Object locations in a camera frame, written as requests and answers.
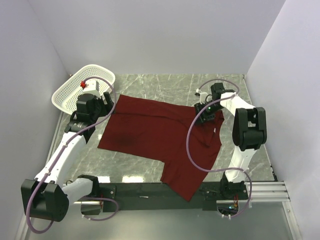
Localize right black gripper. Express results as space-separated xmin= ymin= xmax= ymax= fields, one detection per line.
xmin=194 ymin=101 xmax=224 ymax=127

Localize dark red t shirt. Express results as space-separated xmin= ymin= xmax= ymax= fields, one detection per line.
xmin=98 ymin=95 xmax=224 ymax=201

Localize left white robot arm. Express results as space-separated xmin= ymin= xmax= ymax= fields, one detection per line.
xmin=21 ymin=91 xmax=117 ymax=222

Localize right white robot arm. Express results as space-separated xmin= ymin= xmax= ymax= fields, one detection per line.
xmin=194 ymin=82 xmax=267 ymax=200

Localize white perforated plastic basket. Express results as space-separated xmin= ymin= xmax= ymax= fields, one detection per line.
xmin=51 ymin=64 xmax=116 ymax=115

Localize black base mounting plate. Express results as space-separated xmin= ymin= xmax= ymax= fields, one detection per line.
xmin=99 ymin=181 xmax=249 ymax=211

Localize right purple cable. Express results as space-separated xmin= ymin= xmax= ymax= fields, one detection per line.
xmin=186 ymin=79 xmax=252 ymax=222

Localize purple cable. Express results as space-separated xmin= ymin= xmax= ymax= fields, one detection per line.
xmin=25 ymin=76 xmax=120 ymax=235
xmin=186 ymin=79 xmax=252 ymax=222

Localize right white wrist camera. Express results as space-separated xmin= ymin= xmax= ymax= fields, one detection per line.
xmin=195 ymin=88 xmax=208 ymax=104

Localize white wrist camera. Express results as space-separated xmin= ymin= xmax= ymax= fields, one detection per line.
xmin=80 ymin=79 xmax=100 ymax=97
xmin=195 ymin=88 xmax=208 ymax=104

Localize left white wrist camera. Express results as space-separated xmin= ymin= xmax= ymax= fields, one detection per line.
xmin=80 ymin=79 xmax=100 ymax=97

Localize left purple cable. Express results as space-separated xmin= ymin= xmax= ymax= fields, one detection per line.
xmin=25 ymin=76 xmax=120 ymax=235

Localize aluminium extrusion rail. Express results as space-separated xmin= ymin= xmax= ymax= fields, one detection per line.
xmin=214 ymin=181 xmax=291 ymax=204

